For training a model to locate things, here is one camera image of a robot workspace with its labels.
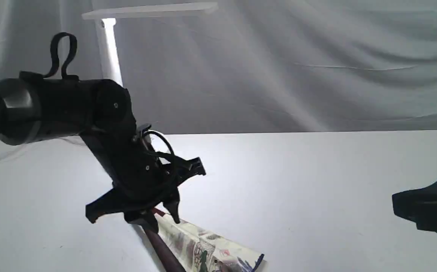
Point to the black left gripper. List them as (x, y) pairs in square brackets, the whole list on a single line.
[(145, 172)]

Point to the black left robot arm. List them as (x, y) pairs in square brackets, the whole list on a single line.
[(34, 108)]

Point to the white desk lamp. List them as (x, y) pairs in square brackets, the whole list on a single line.
[(109, 49)]

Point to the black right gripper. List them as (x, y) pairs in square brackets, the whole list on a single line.
[(418, 206)]

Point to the grey backdrop cloth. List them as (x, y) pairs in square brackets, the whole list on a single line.
[(250, 66)]

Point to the painted folding paper fan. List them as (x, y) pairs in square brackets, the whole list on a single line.
[(185, 247)]

